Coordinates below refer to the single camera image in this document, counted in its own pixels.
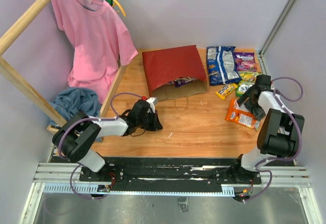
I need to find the green snack packet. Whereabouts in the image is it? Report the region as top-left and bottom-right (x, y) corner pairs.
(235, 71), (261, 97)

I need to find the yellow M&M's packet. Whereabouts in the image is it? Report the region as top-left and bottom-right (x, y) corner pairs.
(215, 83), (238, 100)

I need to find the wooden clothes rack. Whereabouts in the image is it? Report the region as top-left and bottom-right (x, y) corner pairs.
(0, 0), (128, 135)

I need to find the red paper bag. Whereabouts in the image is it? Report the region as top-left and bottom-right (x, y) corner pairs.
(142, 45), (208, 111)

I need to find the blue cloth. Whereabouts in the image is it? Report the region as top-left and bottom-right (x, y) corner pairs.
(49, 88), (102, 121)

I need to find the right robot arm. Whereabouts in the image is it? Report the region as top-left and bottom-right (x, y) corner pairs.
(231, 74), (305, 183)

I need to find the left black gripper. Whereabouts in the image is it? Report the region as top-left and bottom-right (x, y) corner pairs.
(137, 109), (162, 131)

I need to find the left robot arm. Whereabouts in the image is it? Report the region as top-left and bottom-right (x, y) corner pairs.
(52, 97), (162, 181)

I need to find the pink t-shirt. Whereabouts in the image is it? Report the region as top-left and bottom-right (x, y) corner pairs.
(51, 0), (138, 103)

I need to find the aluminium frame post right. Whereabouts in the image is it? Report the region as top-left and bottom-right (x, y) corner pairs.
(258, 0), (311, 57)

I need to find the orange snack packet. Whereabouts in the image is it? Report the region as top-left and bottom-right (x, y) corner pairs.
(225, 98), (260, 131)

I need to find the purple snack packet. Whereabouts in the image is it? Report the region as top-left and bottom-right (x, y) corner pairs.
(234, 52), (257, 72)
(171, 77), (196, 88)

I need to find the purple cable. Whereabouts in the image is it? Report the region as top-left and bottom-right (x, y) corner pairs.
(241, 76), (305, 204)
(57, 92), (147, 201)

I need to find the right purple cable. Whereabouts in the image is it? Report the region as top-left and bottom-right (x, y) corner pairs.
(241, 76), (305, 204)

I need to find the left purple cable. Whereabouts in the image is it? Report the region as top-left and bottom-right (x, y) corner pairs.
(57, 92), (147, 201)

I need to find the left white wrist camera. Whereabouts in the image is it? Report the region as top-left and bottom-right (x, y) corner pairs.
(142, 96), (158, 113)

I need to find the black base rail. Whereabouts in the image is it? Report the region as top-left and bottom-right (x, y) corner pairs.
(35, 155), (314, 197)

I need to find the blue Doritos chip bag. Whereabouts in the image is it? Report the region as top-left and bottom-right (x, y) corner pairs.
(206, 46), (241, 86)

